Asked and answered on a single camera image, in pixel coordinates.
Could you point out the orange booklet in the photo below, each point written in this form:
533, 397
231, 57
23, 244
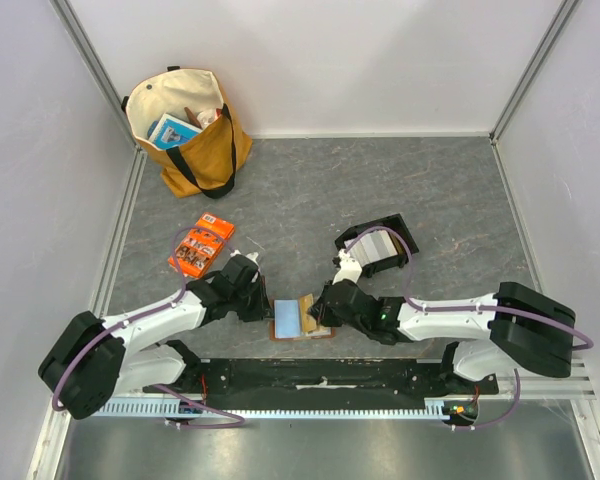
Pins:
201, 245

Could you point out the blue card in holder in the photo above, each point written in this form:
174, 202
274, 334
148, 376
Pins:
286, 319

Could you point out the black card box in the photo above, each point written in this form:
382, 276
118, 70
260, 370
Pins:
393, 224

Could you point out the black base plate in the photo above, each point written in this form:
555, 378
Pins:
321, 384

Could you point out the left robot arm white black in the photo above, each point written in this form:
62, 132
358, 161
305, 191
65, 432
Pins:
95, 358

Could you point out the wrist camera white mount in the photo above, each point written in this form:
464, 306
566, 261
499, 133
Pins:
347, 268
252, 257

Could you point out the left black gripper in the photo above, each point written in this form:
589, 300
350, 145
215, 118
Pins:
262, 309

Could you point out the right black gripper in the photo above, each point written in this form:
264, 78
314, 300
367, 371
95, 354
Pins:
330, 304

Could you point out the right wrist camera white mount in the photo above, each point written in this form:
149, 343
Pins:
347, 268

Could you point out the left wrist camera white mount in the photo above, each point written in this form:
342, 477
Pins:
252, 257

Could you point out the blue book in bag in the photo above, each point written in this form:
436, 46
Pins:
170, 131

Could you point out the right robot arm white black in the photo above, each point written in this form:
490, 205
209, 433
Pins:
514, 327

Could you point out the gold card in box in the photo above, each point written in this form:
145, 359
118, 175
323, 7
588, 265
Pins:
310, 328

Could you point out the mustard canvas tote bag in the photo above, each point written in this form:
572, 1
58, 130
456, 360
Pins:
208, 162

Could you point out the white card stack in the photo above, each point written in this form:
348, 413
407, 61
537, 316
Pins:
373, 247

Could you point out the aluminium frame rail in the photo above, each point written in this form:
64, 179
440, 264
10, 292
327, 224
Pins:
580, 375

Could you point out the brown item in bag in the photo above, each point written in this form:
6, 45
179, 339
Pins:
192, 118

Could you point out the brown leather card holder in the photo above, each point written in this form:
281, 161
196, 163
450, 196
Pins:
272, 335

